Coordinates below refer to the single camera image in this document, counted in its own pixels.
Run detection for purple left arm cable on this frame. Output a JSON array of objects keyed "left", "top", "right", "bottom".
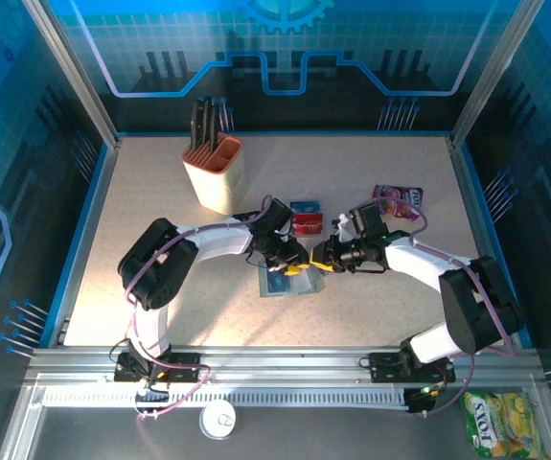
[{"left": 124, "top": 194, "right": 276, "bottom": 423}]

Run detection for black controller box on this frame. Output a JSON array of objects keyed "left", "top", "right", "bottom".
[{"left": 403, "top": 385, "right": 442, "bottom": 417}]

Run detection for cream orange knife block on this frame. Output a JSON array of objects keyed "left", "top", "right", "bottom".
[{"left": 181, "top": 135, "right": 246, "bottom": 216}]

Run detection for white slotted cable duct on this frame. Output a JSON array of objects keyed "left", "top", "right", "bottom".
[{"left": 42, "top": 388, "right": 410, "bottom": 409}]

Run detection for red small packet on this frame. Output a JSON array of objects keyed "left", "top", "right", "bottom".
[{"left": 292, "top": 213, "right": 326, "bottom": 237}]

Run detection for light blue bank card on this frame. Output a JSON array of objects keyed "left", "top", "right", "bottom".
[{"left": 288, "top": 199, "right": 324, "bottom": 216}]

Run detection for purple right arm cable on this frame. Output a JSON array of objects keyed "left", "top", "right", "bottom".
[{"left": 356, "top": 195, "right": 518, "bottom": 419}]

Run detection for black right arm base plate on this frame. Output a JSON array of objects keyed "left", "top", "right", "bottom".
[{"left": 368, "top": 352, "right": 457, "bottom": 384}]

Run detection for pink candy bag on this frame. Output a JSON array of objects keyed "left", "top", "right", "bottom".
[{"left": 372, "top": 185, "right": 425, "bottom": 221}]

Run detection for aluminium frame post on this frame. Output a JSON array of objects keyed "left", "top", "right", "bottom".
[
  {"left": 20, "top": 0, "right": 124, "bottom": 150},
  {"left": 449, "top": 0, "right": 544, "bottom": 150}
]

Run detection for green yellow candy bag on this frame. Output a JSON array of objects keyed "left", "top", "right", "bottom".
[{"left": 459, "top": 390, "right": 547, "bottom": 459}]

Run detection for aluminium cross rail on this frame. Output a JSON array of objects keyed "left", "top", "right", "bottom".
[{"left": 25, "top": 347, "right": 544, "bottom": 390}]

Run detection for black knife handle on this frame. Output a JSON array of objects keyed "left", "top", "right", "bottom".
[
  {"left": 190, "top": 100, "right": 204, "bottom": 150},
  {"left": 197, "top": 97, "right": 214, "bottom": 148},
  {"left": 207, "top": 103, "right": 222, "bottom": 150}
]

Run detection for white round lid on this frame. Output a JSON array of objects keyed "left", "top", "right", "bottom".
[{"left": 198, "top": 400, "right": 238, "bottom": 440}]

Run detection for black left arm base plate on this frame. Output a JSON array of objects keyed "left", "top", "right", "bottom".
[{"left": 114, "top": 352, "right": 202, "bottom": 384}]

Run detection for dark blue logo card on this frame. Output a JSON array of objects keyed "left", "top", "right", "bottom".
[{"left": 262, "top": 269, "right": 292, "bottom": 295}]

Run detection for aluminium side rail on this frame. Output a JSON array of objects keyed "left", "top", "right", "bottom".
[
  {"left": 448, "top": 136, "right": 520, "bottom": 347},
  {"left": 47, "top": 138, "right": 123, "bottom": 349}
]

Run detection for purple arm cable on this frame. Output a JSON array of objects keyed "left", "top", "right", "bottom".
[
  {"left": 356, "top": 195, "right": 518, "bottom": 419},
  {"left": 124, "top": 194, "right": 276, "bottom": 423}
]

